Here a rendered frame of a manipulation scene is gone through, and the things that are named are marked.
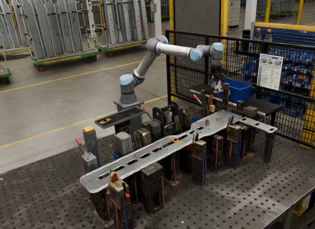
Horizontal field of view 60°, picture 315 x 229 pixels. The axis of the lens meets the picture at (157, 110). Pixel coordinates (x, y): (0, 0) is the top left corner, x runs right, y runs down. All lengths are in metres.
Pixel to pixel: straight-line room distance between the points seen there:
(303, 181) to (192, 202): 0.82
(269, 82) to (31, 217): 2.10
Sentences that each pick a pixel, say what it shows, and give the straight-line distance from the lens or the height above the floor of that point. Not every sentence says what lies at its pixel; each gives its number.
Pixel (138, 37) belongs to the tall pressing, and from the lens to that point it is 9.86.
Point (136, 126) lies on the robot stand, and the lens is 2.45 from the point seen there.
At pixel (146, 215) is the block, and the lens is 1.83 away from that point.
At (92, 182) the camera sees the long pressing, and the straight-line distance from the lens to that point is 1.67.
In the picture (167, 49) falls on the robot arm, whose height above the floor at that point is 1.59.
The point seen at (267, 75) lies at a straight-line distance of 2.54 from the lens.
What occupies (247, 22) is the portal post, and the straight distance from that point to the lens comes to 6.35.
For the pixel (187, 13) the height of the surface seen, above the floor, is 1.60.
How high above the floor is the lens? 2.01
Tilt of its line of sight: 24 degrees down
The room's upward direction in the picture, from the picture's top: 3 degrees counter-clockwise
